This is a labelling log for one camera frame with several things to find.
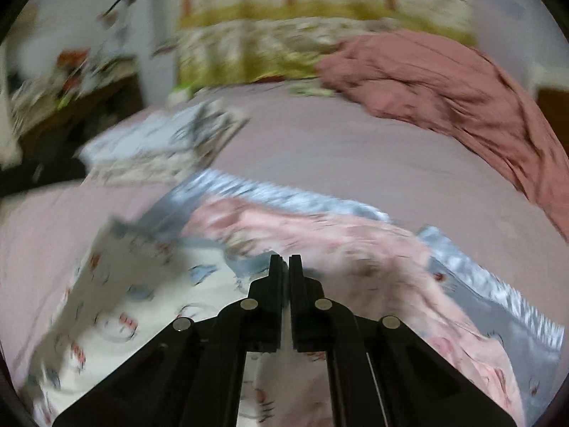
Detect white hello kitty pants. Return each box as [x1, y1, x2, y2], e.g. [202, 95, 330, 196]
[20, 222, 333, 426]

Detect pink cartoon print pants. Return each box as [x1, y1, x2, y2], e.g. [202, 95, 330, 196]
[182, 197, 526, 426]

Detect folded cream cloth stack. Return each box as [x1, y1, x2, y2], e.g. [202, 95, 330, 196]
[81, 100, 249, 185]

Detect folded blue white cloth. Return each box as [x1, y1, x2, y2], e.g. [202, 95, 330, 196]
[78, 101, 228, 167]

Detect dark wooden desk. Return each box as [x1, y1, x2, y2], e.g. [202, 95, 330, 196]
[1, 57, 145, 197]

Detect green white small box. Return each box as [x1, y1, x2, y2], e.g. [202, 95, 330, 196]
[168, 85, 193, 105]

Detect pale green comb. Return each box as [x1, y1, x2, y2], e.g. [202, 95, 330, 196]
[288, 83, 335, 97]

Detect pink plaid quilt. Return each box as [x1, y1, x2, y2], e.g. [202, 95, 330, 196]
[317, 30, 568, 236]

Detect white wooden headboard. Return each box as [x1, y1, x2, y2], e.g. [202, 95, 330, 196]
[531, 64, 569, 148]

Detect red box on desk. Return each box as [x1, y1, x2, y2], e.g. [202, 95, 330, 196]
[57, 49, 90, 69]

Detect tree print curtain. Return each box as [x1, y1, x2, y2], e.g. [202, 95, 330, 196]
[171, 0, 475, 90]

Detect pink wall lamp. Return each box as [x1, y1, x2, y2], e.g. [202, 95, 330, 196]
[97, 0, 137, 28]

